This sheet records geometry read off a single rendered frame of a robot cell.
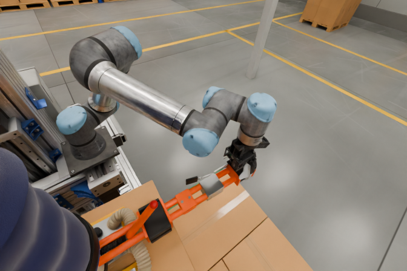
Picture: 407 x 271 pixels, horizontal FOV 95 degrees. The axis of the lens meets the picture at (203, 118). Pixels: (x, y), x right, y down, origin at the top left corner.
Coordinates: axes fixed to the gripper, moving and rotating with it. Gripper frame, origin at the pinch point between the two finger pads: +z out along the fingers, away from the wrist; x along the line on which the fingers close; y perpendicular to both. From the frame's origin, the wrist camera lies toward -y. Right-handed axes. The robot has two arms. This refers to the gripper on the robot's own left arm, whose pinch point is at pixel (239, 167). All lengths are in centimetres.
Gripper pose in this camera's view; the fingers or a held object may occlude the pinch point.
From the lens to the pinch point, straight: 77.3
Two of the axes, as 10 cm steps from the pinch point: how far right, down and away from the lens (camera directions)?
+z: -0.9, 7.0, 7.1
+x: 5.3, 6.3, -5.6
